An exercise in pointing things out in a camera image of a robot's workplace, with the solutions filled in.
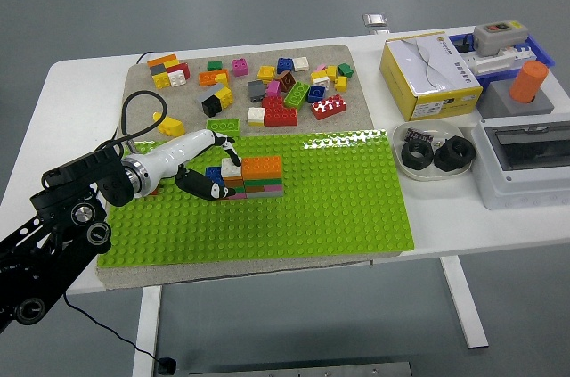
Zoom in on black toy brick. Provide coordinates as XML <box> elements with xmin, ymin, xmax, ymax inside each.
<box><xmin>200</xmin><ymin>96</ymin><xmax>224</xmax><ymax>119</ymax></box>

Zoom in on grey-brown mat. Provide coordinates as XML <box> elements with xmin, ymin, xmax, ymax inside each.
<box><xmin>95</xmin><ymin>44</ymin><xmax>404</xmax><ymax>291</ymax></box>

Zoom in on red toy brick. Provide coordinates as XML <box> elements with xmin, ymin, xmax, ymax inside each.
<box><xmin>167</xmin><ymin>60</ymin><xmax>191</xmax><ymax>78</ymax></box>

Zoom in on grey electrical enclosure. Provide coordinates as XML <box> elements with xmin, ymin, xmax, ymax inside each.
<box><xmin>470</xmin><ymin>112</ymin><xmax>570</xmax><ymax>212</ymax></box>

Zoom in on lime three-stud brick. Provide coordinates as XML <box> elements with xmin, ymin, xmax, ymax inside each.
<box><xmin>205</xmin><ymin>118</ymin><xmax>240</xmax><ymax>138</ymax></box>

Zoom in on white and orange brick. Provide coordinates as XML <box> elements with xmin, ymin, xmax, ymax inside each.
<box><xmin>221</xmin><ymin>157</ymin><xmax>244</xmax><ymax>180</ymax></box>

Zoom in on large orange brick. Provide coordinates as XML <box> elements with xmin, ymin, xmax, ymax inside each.
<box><xmin>240</xmin><ymin>155</ymin><xmax>284</xmax><ymax>181</ymax></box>

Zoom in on grey sloped brick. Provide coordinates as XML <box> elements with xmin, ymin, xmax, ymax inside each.
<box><xmin>194</xmin><ymin>82</ymin><xmax>224</xmax><ymax>104</ymax></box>

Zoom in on yellow toy brick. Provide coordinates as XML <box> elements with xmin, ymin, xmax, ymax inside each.
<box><xmin>216</xmin><ymin>86</ymin><xmax>235</xmax><ymax>110</ymax></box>

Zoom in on grey block base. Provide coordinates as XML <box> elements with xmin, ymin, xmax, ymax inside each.
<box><xmin>475</xmin><ymin>79</ymin><xmax>556</xmax><ymax>119</ymax></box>

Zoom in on lime long brick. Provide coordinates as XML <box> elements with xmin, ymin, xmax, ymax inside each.
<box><xmin>283</xmin><ymin>81</ymin><xmax>312</xmax><ymax>111</ymax></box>

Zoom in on orange cylinder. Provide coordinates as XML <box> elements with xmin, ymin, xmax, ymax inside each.
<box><xmin>509</xmin><ymin>60</ymin><xmax>549</xmax><ymax>105</ymax></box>

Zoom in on white dish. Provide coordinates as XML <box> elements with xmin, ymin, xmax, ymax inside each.
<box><xmin>391</xmin><ymin>121</ymin><xmax>476</xmax><ymax>183</ymax></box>

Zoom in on orange toy brick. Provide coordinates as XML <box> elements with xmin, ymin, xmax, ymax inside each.
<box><xmin>198</xmin><ymin>69</ymin><xmax>224</xmax><ymax>87</ymax></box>

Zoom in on yellow white cardboard box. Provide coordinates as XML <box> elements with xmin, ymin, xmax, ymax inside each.
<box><xmin>379</xmin><ymin>30</ymin><xmax>485</xmax><ymax>123</ymax></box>

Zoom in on white electrical component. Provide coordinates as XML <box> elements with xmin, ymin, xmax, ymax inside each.
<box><xmin>460</xmin><ymin>45</ymin><xmax>538</xmax><ymax>79</ymax></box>

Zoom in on red long brick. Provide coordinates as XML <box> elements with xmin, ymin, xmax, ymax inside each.
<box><xmin>310</xmin><ymin>94</ymin><xmax>348</xmax><ymax>122</ymax></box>

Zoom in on blue plastic tray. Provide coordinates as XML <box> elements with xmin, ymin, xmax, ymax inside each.
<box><xmin>447</xmin><ymin>32</ymin><xmax>557</xmax><ymax>89</ymax></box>

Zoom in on yellow curved brick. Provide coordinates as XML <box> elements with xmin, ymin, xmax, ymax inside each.
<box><xmin>152</xmin><ymin>111</ymin><xmax>186</xmax><ymax>137</ymax></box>

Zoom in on large red stepped brick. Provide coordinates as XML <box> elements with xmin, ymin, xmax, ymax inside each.
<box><xmin>260</xmin><ymin>95</ymin><xmax>299</xmax><ymax>127</ymax></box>

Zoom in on large black hex nut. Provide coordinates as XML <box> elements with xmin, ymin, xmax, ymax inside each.
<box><xmin>433</xmin><ymin>135</ymin><xmax>476</xmax><ymax>173</ymax></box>

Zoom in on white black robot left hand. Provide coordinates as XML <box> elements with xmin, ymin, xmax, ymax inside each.
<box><xmin>133</xmin><ymin>128</ymin><xmax>243</xmax><ymax>201</ymax></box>

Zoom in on orange flat brick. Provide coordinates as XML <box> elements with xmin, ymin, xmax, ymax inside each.
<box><xmin>147</xmin><ymin>53</ymin><xmax>178</xmax><ymax>69</ymax></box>

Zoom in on white table leg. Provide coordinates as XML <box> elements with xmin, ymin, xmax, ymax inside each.
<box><xmin>439</xmin><ymin>256</ymin><xmax>490</xmax><ymax>350</ymax></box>
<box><xmin>132</xmin><ymin>285</ymin><xmax>164</xmax><ymax>377</ymax></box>

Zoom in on dark grey brick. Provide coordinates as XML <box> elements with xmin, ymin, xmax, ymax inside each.
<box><xmin>247</xmin><ymin>79</ymin><xmax>267</xmax><ymax>104</ymax></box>

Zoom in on green studded baseplate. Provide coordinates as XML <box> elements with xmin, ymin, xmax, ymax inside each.
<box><xmin>96</xmin><ymin>129</ymin><xmax>416</xmax><ymax>269</ymax></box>

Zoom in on silver metal bracket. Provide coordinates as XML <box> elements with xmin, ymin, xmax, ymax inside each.
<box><xmin>362</xmin><ymin>13</ymin><xmax>393</xmax><ymax>35</ymax></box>

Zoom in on grey switch box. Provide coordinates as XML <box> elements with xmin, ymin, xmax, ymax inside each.
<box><xmin>471</xmin><ymin>19</ymin><xmax>530</xmax><ymax>59</ymax></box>

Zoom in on thin black cable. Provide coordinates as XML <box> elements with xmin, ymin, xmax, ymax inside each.
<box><xmin>63</xmin><ymin>50</ymin><xmax>161</xmax><ymax>361</ymax></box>

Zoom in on small purple circuit module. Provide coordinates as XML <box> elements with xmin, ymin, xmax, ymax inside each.
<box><xmin>403</xmin><ymin>127</ymin><xmax>434</xmax><ymax>144</ymax></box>

